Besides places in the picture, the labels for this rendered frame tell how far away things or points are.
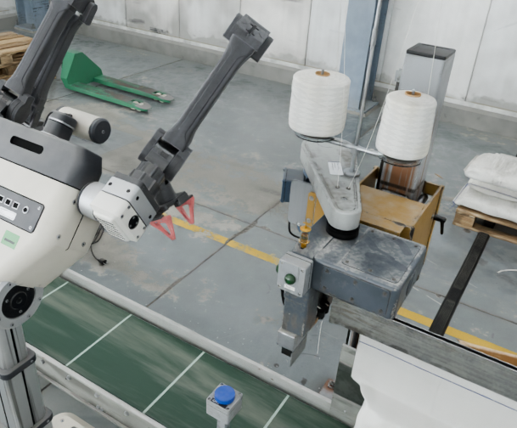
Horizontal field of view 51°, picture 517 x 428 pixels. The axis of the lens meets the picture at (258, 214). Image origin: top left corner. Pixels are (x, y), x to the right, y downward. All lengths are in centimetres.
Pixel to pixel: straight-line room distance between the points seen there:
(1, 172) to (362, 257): 93
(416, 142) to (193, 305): 209
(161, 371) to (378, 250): 124
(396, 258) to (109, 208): 71
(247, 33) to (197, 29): 660
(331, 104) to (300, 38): 558
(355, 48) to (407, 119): 489
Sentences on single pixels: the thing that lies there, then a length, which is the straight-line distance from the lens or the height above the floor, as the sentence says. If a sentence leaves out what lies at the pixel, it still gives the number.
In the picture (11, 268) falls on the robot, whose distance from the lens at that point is 142.
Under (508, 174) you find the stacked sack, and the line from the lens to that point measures 429.
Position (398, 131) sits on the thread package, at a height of 161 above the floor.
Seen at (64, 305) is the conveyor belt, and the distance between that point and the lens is 276.
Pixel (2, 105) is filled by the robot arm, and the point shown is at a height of 153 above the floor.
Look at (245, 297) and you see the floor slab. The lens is 333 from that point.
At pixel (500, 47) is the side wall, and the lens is 638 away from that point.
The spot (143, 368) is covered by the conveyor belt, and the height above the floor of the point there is 38.
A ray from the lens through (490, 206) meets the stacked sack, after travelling 436.
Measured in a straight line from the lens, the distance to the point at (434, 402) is 172.
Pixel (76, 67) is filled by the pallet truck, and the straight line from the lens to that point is 686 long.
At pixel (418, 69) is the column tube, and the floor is 171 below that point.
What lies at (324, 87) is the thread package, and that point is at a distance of 150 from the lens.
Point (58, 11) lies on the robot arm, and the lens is 178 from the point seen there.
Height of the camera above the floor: 211
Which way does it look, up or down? 31 degrees down
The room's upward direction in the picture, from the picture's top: 4 degrees clockwise
